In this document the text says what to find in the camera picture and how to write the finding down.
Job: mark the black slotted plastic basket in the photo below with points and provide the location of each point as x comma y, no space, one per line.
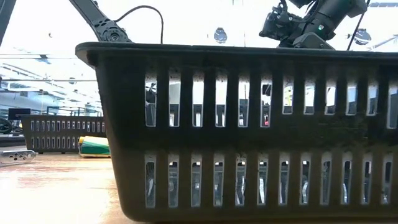
62,134
124,140

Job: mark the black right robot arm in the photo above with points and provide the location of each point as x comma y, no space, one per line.
339,11

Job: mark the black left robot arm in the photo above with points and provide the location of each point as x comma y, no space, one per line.
104,26

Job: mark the dark round ceiling fixture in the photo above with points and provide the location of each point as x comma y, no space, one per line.
362,36
220,35

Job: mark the black monitor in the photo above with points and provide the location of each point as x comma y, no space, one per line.
18,114

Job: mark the black chair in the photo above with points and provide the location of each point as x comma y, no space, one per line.
4,126

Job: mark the silver perforated metal bracket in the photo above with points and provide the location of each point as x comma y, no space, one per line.
26,155

